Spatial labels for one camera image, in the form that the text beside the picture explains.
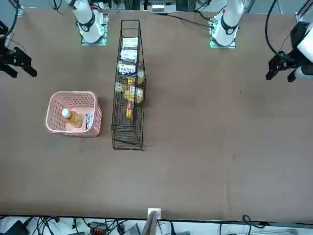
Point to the aluminium camera post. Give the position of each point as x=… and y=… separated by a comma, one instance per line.
x=150, y=225

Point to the white printed snack packet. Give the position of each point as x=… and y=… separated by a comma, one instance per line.
x=129, y=42
x=128, y=55

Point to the black orange device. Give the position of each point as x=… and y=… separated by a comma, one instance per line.
x=97, y=228

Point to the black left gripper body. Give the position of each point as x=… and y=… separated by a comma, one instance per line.
x=292, y=60

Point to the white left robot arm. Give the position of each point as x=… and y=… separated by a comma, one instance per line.
x=228, y=27

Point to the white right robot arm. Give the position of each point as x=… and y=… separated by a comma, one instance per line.
x=89, y=27

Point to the aluminium frame rail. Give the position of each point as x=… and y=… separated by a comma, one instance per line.
x=303, y=11

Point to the pink plastic basket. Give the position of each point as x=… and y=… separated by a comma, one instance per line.
x=94, y=122

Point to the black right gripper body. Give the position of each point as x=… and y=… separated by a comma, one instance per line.
x=4, y=55

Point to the blue white snack packet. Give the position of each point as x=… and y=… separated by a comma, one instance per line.
x=89, y=121

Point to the yellow red snack box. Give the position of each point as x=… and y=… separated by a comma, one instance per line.
x=129, y=112

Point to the white packet dark print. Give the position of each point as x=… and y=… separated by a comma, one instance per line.
x=127, y=68

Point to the white bracket plate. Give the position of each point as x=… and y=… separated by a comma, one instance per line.
x=159, y=213

